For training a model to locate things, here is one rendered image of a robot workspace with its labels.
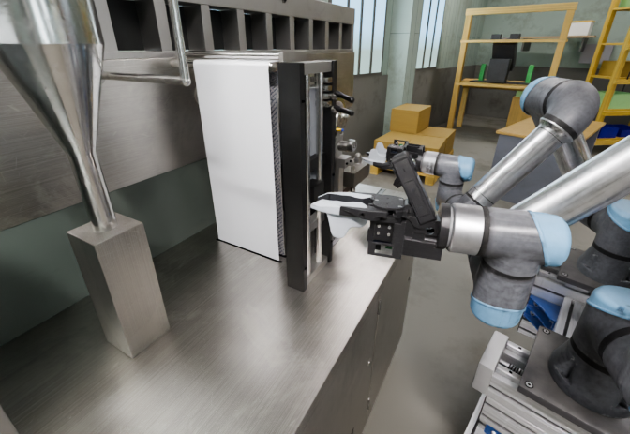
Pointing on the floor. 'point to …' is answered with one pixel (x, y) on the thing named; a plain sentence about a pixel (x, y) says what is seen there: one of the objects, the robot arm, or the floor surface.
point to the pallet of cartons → (416, 133)
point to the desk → (509, 136)
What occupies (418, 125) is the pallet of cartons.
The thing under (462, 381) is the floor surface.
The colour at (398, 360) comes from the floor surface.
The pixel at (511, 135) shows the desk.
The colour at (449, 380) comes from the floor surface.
